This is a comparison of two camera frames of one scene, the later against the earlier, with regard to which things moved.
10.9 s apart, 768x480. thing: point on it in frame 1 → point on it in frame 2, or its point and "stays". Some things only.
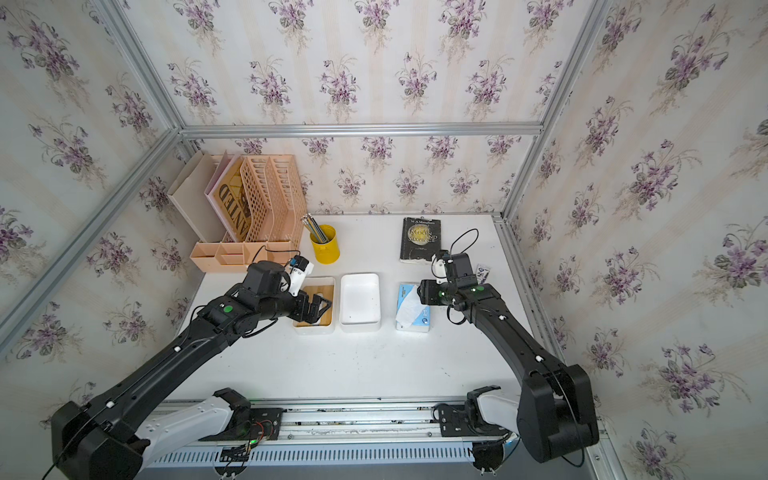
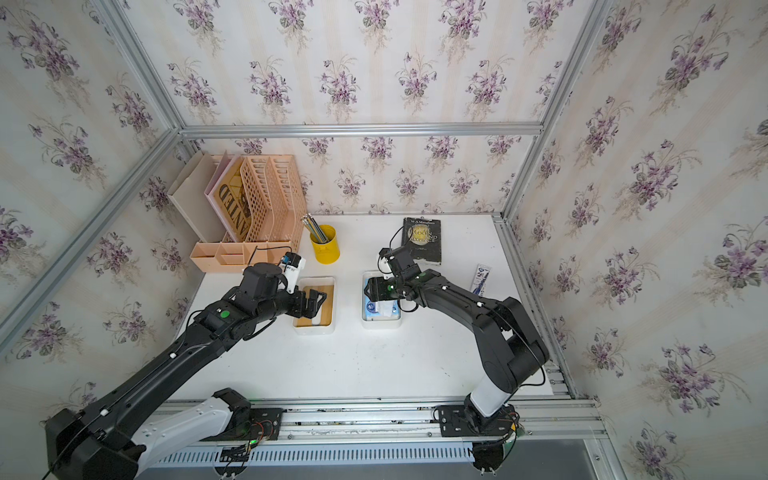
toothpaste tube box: (482, 274) stays
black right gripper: (426, 292) → (374, 289)
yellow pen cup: (327, 253) stays
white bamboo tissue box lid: (324, 286) stays
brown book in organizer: (230, 199) stays
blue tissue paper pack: (411, 315) → (383, 309)
